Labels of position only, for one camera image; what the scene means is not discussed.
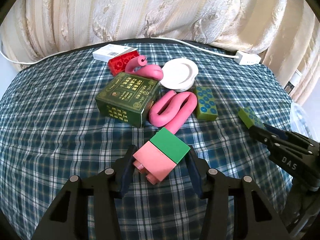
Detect red toy brick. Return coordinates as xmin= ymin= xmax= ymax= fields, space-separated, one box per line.
xmin=107 ymin=50 xmax=139 ymax=76

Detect pink curled foam tube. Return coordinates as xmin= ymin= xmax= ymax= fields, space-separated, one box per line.
xmin=125 ymin=55 xmax=164 ymax=81

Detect clear plastic container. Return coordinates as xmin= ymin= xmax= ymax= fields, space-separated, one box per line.
xmin=290 ymin=101 xmax=313 ymax=139

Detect white power strip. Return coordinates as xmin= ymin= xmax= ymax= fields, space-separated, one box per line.
xmin=234 ymin=50 xmax=261 ymax=66

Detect white round lid stack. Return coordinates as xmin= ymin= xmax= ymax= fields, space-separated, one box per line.
xmin=160 ymin=58 xmax=199 ymax=92

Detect white and blue medicine box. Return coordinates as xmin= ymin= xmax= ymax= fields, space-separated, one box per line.
xmin=92 ymin=44 xmax=137 ymax=62

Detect dark green printed box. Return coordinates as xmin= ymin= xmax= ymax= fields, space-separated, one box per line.
xmin=95 ymin=72 xmax=160 ymax=128

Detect green brick with blue dots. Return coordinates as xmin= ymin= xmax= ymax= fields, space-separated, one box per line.
xmin=194 ymin=86 xmax=218 ymax=121

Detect pink S-shaped foam tube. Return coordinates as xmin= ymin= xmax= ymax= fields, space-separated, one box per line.
xmin=149 ymin=90 xmax=197 ymax=134

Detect white power cable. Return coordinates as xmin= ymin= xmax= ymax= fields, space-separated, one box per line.
xmin=0 ymin=36 xmax=239 ymax=66

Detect blue plaid bed sheet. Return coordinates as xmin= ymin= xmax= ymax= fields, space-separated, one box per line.
xmin=1 ymin=40 xmax=292 ymax=239

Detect cream patterned curtain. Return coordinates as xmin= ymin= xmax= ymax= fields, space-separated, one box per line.
xmin=1 ymin=0 xmax=319 ymax=103

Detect pink and green toy brick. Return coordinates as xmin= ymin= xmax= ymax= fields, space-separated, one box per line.
xmin=133 ymin=127 xmax=190 ymax=185

